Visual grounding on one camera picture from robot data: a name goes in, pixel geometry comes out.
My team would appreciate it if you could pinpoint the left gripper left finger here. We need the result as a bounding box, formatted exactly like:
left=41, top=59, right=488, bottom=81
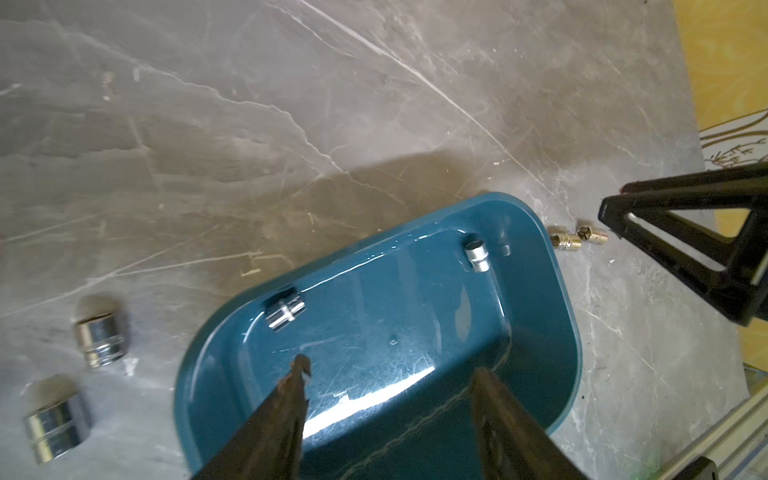
left=194, top=354, right=311, bottom=479

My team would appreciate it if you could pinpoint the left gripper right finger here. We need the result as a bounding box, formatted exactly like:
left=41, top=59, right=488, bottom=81
left=470, top=367, right=585, bottom=479

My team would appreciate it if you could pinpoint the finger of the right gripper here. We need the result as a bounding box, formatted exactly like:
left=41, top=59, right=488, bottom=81
left=617, top=162, right=767, bottom=212
left=598, top=195, right=767, bottom=326

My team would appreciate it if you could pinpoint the teal plastic storage box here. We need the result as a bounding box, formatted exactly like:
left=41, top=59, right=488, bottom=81
left=174, top=193, right=582, bottom=479

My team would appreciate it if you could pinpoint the small chrome socket in box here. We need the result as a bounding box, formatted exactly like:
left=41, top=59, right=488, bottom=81
left=464, top=239, right=491, bottom=273

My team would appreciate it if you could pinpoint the aluminium front rail frame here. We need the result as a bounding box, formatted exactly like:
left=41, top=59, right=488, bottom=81
left=651, top=384, right=767, bottom=479

